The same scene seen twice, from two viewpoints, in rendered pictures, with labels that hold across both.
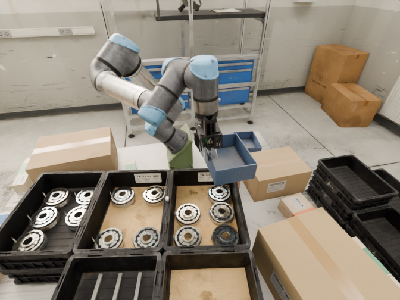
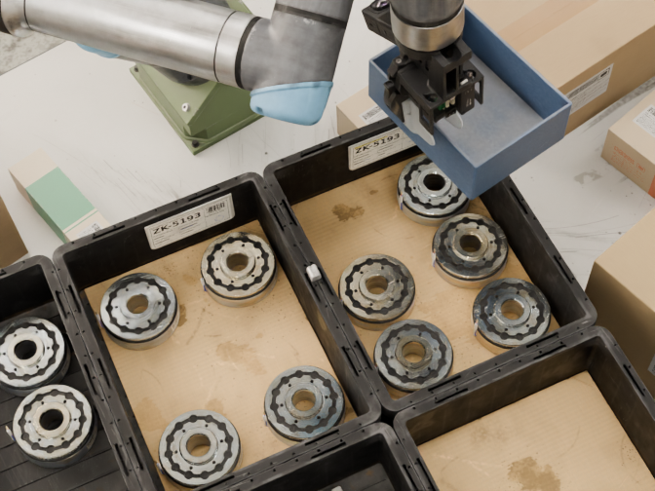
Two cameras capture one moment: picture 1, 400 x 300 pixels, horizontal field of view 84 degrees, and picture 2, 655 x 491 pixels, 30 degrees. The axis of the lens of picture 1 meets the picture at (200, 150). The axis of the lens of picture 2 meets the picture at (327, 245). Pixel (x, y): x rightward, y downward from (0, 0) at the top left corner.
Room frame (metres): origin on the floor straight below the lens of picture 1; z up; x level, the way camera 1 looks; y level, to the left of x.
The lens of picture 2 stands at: (-0.13, 0.37, 2.31)
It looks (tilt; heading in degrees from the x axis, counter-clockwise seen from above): 60 degrees down; 340
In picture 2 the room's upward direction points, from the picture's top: 4 degrees counter-clockwise
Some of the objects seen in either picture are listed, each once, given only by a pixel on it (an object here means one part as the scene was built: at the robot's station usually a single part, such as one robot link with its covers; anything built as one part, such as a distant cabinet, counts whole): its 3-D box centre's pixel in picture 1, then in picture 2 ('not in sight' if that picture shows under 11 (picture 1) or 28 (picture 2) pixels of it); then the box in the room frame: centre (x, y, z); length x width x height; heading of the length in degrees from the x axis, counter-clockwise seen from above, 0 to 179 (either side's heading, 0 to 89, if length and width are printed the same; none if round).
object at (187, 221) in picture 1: (188, 213); (376, 286); (0.58, 0.05, 0.86); 0.10 x 0.10 x 0.01
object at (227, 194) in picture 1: (219, 191); (434, 184); (0.70, -0.09, 0.86); 0.10 x 0.10 x 0.01
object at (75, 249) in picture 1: (130, 205); (211, 333); (0.57, 0.28, 0.92); 0.40 x 0.30 x 0.02; 2
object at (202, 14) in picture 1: (209, 15); not in sight; (2.88, -0.10, 1.32); 1.20 x 0.45 x 0.06; 102
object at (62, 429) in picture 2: (78, 215); (52, 420); (0.57, 0.51, 0.86); 0.05 x 0.05 x 0.01
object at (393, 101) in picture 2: (200, 140); (404, 92); (0.63, 0.00, 1.20); 0.05 x 0.02 x 0.09; 101
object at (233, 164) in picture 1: (226, 156); (467, 98); (0.65, -0.10, 1.11); 0.20 x 0.15 x 0.07; 14
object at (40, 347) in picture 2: (87, 194); (25, 350); (0.68, 0.51, 0.86); 0.05 x 0.05 x 0.01
